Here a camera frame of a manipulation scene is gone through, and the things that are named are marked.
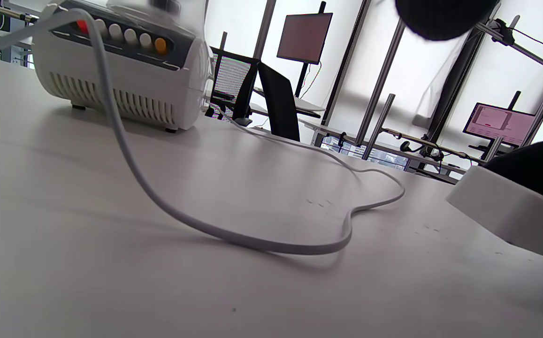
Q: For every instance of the person's right hand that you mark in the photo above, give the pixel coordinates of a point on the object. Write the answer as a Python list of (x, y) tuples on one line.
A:
[(539, 166)]

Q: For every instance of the person's left hand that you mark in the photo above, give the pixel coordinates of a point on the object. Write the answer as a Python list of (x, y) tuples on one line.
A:
[(445, 16)]

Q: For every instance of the white foam block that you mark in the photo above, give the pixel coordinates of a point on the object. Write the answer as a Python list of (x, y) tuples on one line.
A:
[(506, 211)]

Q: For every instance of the monitor with pink screen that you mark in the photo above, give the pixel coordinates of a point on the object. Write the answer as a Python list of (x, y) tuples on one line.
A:
[(500, 124)]

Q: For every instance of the black headset on desk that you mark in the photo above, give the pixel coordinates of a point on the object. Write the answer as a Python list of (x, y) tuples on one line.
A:
[(416, 146)]

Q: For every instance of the monitor on black pole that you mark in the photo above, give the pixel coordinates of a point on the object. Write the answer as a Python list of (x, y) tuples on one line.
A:
[(305, 37)]

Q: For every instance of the white background desk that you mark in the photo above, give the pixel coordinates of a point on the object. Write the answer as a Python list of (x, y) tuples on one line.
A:
[(384, 145)]

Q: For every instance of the black solid office chair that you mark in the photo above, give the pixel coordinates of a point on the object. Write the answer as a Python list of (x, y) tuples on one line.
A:
[(280, 101)]

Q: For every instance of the black mesh office chair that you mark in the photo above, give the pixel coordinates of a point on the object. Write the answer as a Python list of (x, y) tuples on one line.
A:
[(231, 80)]

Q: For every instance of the white blender base with buttons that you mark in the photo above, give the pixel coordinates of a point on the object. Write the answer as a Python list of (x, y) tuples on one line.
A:
[(126, 80)]

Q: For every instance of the short aluminium frame post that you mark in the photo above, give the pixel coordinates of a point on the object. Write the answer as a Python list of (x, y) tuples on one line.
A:
[(378, 126)]

